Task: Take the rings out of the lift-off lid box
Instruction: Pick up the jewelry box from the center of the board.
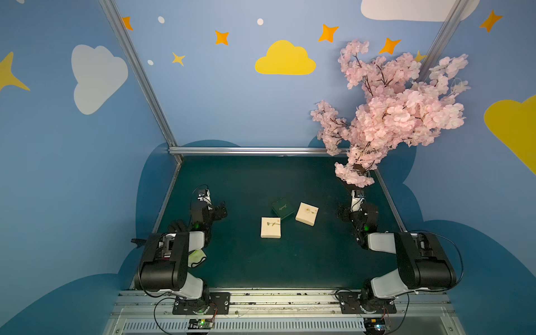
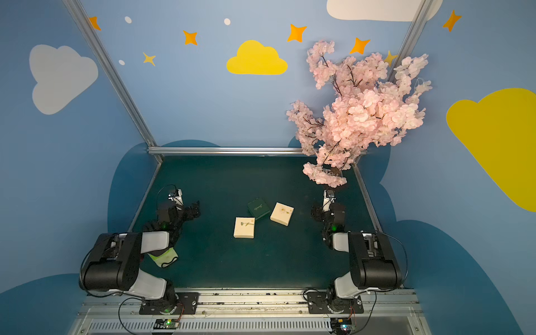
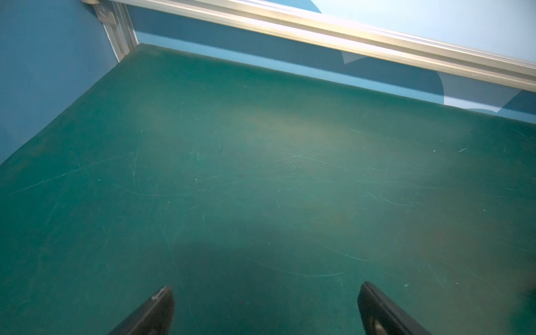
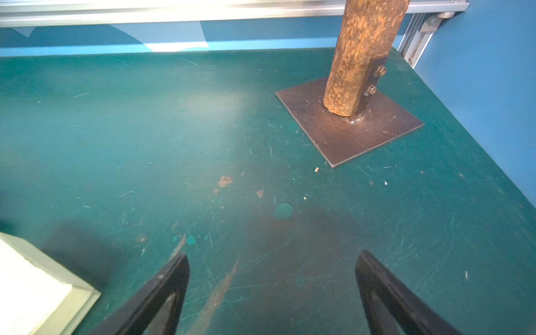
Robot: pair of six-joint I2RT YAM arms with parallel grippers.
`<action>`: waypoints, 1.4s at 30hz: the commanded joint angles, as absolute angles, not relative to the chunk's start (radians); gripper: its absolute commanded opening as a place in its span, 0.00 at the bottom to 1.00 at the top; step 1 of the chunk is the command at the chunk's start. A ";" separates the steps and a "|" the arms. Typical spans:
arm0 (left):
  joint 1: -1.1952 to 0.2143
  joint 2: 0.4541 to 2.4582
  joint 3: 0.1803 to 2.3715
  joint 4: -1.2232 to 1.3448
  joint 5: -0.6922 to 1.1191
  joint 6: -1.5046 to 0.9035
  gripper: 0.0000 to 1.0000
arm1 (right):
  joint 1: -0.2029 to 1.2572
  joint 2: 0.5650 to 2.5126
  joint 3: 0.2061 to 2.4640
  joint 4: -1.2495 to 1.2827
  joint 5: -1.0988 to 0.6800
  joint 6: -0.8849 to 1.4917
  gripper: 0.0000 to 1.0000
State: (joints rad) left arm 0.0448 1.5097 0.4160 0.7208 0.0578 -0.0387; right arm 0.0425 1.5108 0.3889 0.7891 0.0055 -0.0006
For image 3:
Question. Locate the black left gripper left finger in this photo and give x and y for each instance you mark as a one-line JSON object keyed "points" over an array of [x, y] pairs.
{"points": [[154, 316]]}

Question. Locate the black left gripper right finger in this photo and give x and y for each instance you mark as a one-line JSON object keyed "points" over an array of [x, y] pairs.
{"points": [[381, 315]]}

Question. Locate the horizontal aluminium frame rail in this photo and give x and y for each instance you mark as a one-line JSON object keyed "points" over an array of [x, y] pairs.
{"points": [[320, 30]]}

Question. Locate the left aluminium frame post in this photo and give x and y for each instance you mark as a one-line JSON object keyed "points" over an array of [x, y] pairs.
{"points": [[117, 29]]}

